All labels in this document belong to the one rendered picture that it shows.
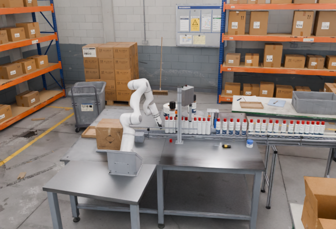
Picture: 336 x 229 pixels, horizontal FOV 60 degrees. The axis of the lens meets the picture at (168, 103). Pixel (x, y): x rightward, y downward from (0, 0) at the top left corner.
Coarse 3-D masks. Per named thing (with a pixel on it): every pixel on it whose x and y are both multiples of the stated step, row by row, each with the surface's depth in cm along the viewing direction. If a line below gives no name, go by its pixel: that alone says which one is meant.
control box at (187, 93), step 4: (184, 88) 319; (188, 88) 320; (192, 88) 325; (184, 92) 315; (188, 92) 321; (192, 92) 327; (184, 96) 317; (188, 96) 323; (192, 96) 328; (184, 100) 319; (188, 100) 324; (192, 100) 330; (184, 104) 320; (188, 104) 326
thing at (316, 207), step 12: (312, 180) 224; (324, 180) 223; (312, 192) 199; (324, 192) 218; (312, 204) 201; (324, 204) 220; (312, 216) 203; (324, 216) 223; (312, 228) 202; (324, 228) 186
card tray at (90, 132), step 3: (90, 126) 377; (93, 126) 377; (87, 129) 373; (90, 129) 374; (93, 129) 374; (84, 132) 363; (87, 132) 366; (90, 132) 366; (93, 132) 366; (81, 135) 354; (84, 135) 353; (87, 135) 353; (90, 135) 352; (93, 135) 352
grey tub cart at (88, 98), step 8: (72, 88) 559; (80, 88) 602; (88, 88) 604; (96, 88) 605; (104, 88) 599; (72, 96) 524; (80, 96) 532; (88, 96) 533; (96, 96) 529; (104, 96) 604; (72, 104) 535; (80, 104) 538; (88, 104) 539; (96, 104) 537; (104, 104) 608; (80, 112) 544; (88, 112) 545; (96, 112) 547; (80, 120) 550; (88, 120) 552
